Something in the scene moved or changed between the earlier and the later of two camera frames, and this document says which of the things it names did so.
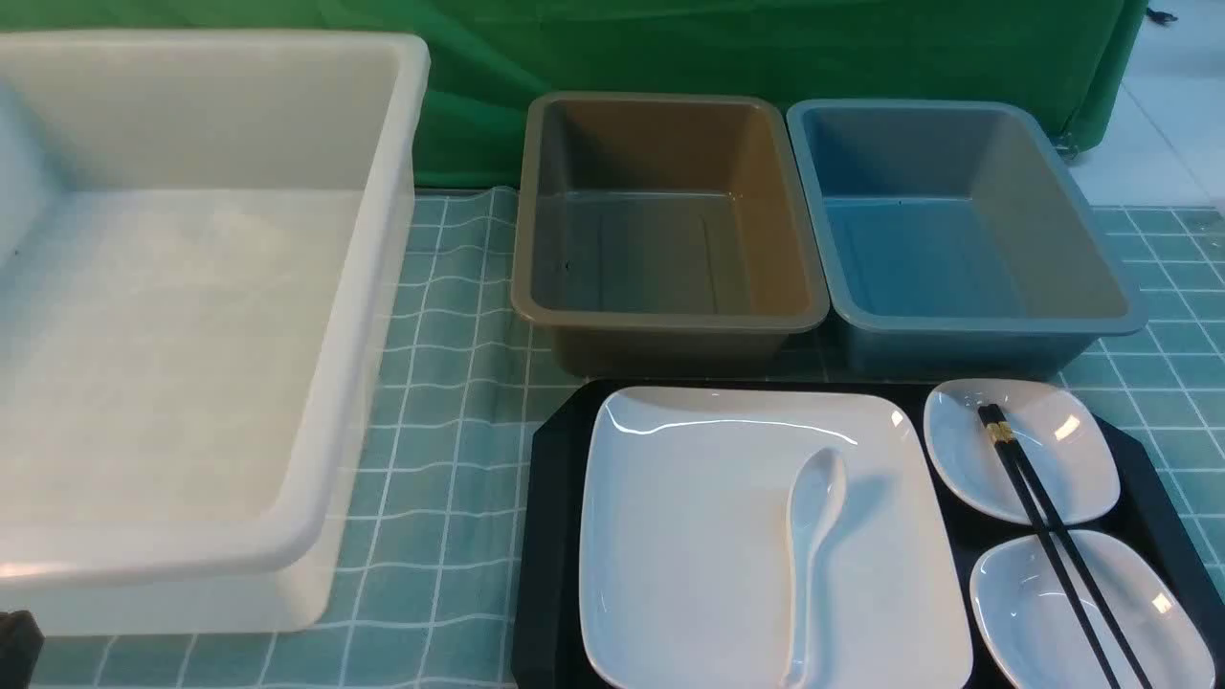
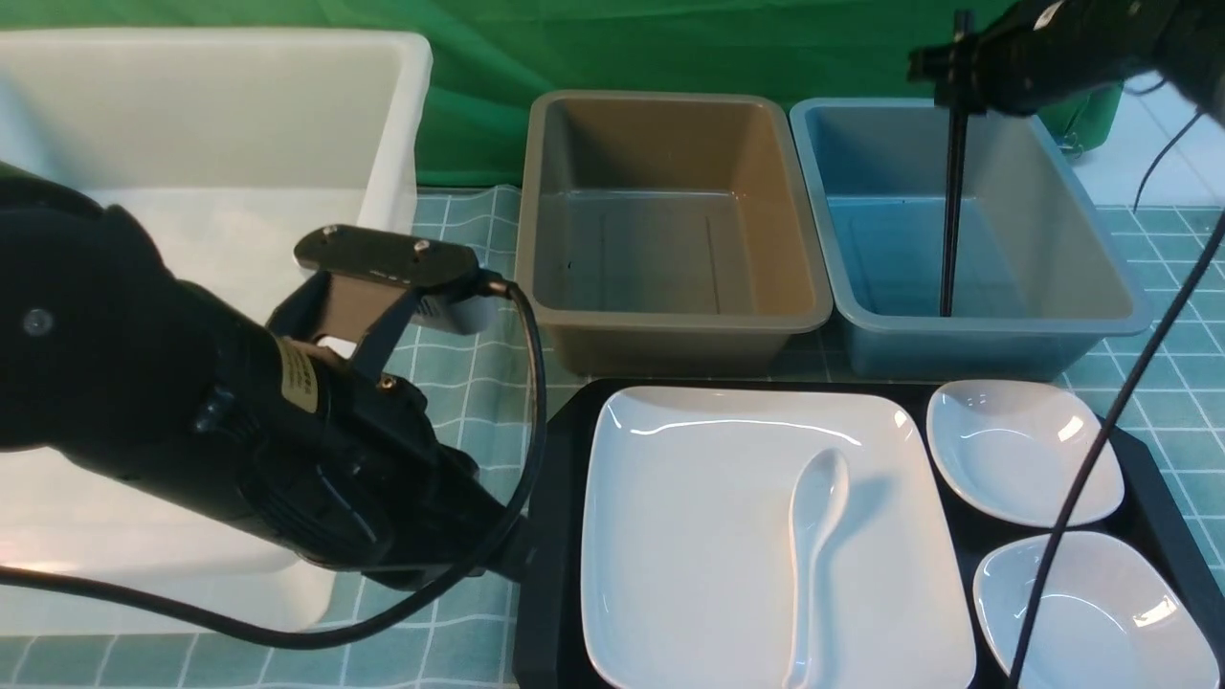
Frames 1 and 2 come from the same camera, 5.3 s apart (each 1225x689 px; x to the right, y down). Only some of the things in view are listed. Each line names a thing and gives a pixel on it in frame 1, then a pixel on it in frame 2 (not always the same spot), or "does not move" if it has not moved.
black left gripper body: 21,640 → 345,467
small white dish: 1057,440 does not move
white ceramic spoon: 818,486 does not move
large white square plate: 689,575 does not move
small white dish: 1029,637 does not move
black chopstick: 994,434 → 957,162
